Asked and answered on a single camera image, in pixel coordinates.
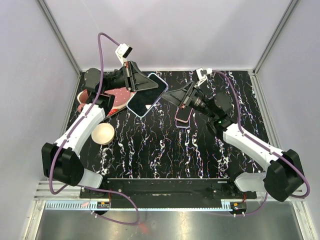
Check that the pink dotted plate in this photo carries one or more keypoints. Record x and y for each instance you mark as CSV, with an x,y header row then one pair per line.
x,y
122,96

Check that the phone in purple case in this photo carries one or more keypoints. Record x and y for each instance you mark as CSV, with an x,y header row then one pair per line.
x,y
182,125

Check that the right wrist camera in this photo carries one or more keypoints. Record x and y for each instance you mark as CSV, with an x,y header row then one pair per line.
x,y
202,75

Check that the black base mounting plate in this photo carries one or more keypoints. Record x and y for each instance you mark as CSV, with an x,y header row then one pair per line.
x,y
217,188

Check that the pink mug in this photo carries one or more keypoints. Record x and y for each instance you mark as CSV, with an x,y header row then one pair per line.
x,y
82,98

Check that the phone in pink case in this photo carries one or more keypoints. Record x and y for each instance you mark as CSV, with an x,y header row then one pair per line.
x,y
183,114

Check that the phone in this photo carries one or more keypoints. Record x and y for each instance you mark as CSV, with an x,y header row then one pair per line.
x,y
143,101
182,125
183,114

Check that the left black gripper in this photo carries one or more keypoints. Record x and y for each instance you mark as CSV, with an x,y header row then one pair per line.
x,y
135,80

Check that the beige wooden bowl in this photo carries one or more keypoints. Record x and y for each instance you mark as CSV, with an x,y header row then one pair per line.
x,y
103,134

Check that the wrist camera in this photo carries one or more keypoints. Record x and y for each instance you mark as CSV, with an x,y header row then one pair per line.
x,y
122,52
202,75

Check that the cream strawberry tray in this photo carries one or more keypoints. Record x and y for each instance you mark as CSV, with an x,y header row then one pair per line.
x,y
115,110

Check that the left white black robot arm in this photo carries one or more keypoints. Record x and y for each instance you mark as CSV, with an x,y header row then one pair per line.
x,y
61,159

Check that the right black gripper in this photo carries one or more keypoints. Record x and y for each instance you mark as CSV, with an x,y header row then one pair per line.
x,y
181,98

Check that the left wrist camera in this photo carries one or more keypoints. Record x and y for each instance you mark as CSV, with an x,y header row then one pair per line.
x,y
122,52

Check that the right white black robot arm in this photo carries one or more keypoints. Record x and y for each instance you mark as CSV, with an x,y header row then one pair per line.
x,y
282,171

